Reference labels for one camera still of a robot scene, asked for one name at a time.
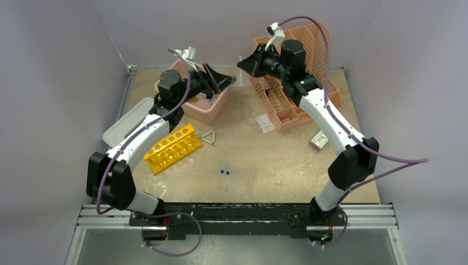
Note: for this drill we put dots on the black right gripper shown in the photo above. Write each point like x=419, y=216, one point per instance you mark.
x=255, y=62

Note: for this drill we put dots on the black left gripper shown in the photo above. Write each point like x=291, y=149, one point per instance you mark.
x=218, y=81

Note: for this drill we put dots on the yellow test tube rack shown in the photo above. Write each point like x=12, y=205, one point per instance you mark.
x=172, y=149

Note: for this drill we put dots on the white plastic bin lid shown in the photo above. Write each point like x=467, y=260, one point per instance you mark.
x=127, y=123

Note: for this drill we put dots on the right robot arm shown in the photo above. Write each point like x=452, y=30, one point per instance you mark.
x=356, y=158

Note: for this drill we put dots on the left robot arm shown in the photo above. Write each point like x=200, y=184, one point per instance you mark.
x=109, y=174

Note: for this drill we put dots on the pink plastic bin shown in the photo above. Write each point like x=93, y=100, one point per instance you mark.
x=198, y=108

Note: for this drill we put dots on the peach mesh file organizer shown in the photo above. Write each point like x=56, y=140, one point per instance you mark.
x=282, y=111

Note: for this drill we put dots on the small white plastic bag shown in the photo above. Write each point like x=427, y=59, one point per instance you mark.
x=265, y=124

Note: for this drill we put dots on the clear plastic well plate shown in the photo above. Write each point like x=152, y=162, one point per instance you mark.
x=240, y=175

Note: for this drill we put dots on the small white red box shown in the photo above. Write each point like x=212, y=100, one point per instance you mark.
x=318, y=141

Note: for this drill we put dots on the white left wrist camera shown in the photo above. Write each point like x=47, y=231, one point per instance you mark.
x=188, y=55

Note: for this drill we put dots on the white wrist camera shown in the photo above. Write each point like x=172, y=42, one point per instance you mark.
x=188, y=55
x=276, y=36

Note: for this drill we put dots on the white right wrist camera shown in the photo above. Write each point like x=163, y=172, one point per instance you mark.
x=276, y=36

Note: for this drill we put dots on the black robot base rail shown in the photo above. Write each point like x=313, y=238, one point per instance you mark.
x=295, y=220

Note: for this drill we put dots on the aluminium frame rail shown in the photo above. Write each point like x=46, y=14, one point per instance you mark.
x=88, y=218

